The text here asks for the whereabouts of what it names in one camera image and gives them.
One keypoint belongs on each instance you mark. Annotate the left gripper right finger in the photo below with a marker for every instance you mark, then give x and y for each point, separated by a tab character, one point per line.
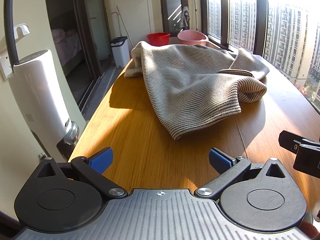
231	170

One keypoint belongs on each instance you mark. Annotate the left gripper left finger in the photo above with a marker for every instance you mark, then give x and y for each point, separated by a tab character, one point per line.
90	171

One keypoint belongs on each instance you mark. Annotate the beige striped knit sweater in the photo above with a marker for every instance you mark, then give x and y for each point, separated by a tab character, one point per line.
194	87

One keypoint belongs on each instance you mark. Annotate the white cylindrical air purifier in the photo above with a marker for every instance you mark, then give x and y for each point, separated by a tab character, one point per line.
36	89

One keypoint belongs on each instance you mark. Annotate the white trash bin black lid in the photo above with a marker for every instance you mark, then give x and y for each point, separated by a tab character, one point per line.
120	50

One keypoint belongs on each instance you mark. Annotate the pink plastic basin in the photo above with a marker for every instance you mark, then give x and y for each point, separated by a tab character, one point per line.
192	37

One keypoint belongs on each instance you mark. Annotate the red plastic bucket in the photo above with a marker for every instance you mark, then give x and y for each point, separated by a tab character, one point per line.
158	39

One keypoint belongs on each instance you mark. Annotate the grey hanging rag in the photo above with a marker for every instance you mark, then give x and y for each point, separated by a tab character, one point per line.
184	22

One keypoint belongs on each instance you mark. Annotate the white wall hook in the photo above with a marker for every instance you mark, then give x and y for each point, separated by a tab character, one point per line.
20	31

